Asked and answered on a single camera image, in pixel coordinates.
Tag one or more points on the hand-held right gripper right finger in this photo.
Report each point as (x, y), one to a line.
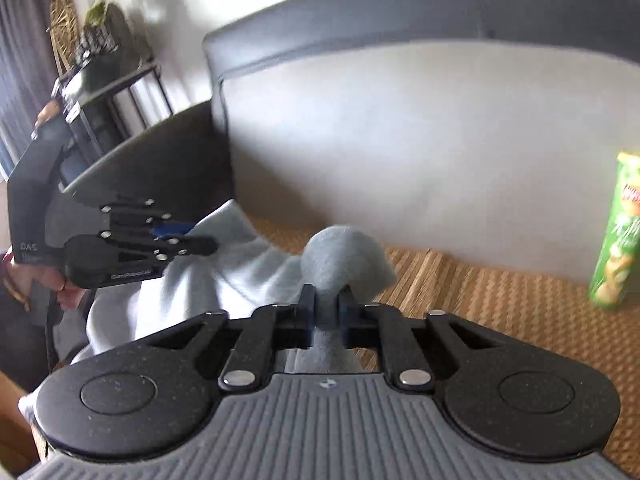
(346, 312)

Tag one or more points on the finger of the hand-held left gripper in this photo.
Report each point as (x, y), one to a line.
(190, 247)
(165, 231)

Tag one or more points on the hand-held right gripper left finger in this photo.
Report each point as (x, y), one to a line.
(306, 312)

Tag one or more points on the light grey zip hoodie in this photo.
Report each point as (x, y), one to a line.
(235, 270)

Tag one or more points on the person's left hand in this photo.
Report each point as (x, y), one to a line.
(67, 290)

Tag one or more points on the black metal side table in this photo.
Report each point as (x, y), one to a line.
(110, 85)

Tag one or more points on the grey curtain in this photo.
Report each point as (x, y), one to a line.
(22, 50)

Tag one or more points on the brown woven mat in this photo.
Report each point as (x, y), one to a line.
(500, 300)

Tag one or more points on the green potted plant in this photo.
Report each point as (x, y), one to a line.
(102, 22)

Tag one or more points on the green chips can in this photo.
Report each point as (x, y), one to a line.
(617, 235)

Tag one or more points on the woven wicker wall decoration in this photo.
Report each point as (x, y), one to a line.
(64, 22)

